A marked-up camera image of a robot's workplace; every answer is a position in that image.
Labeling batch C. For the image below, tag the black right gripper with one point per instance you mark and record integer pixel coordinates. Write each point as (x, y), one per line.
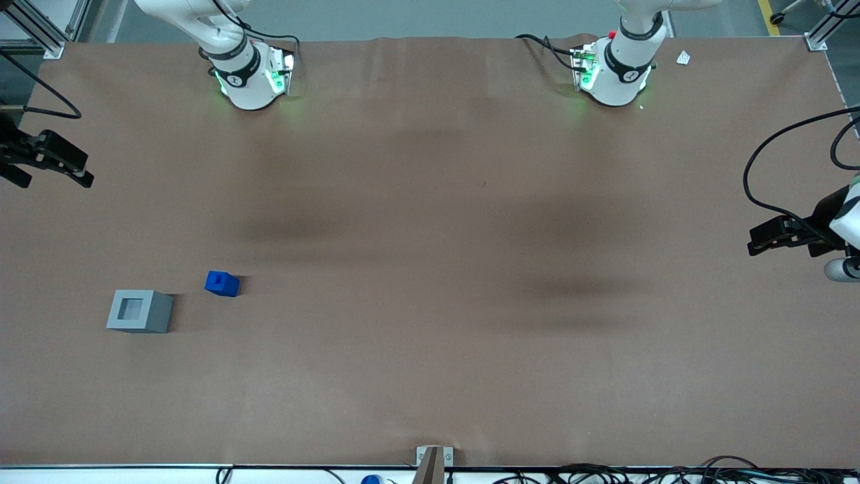
(9, 149)

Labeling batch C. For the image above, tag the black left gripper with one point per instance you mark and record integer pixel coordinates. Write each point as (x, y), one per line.
(824, 216)

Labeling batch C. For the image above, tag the blue plastic part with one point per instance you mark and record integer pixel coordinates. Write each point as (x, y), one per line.
(223, 285)

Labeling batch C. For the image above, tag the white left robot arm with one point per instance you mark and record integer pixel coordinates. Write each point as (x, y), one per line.
(621, 74)

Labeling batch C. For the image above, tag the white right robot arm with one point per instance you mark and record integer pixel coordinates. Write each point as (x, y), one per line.
(242, 81)

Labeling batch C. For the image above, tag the gray square base block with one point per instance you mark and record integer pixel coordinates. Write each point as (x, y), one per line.
(154, 316)

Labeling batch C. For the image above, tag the white paper scrap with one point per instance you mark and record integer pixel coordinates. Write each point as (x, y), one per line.
(683, 58)

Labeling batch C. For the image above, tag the black caster leg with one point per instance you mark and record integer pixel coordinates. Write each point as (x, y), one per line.
(777, 18)

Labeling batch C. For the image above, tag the brown table cover sheet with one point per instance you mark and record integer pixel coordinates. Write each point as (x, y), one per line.
(430, 269)

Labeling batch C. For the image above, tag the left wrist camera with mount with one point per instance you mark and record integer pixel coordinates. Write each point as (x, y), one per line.
(841, 269)

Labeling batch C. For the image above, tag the aluminium frame profile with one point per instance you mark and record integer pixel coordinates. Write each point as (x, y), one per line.
(50, 40)
(820, 37)

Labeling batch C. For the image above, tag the silver metal mounting bracket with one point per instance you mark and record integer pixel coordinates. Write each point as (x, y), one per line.
(421, 456)

